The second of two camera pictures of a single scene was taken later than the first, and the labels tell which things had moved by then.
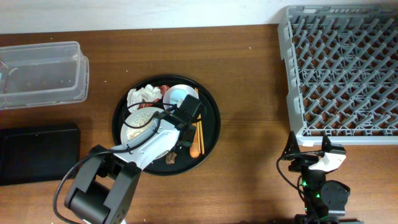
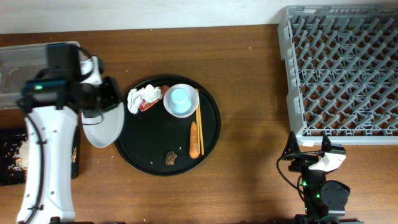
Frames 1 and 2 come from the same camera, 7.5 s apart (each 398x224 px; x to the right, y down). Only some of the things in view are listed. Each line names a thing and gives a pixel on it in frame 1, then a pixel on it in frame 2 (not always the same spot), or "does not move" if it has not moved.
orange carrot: x=194 y=147 does not move
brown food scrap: x=170 y=158 does not move
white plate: x=138 y=121 to x=102 y=134
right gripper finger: x=292 y=149 does not move
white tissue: x=147 y=93 does not move
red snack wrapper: x=163 y=89 does not move
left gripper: x=190 y=142 to x=113 y=96
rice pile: x=139 y=120 to x=23 y=157
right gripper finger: x=326 y=144 does not move
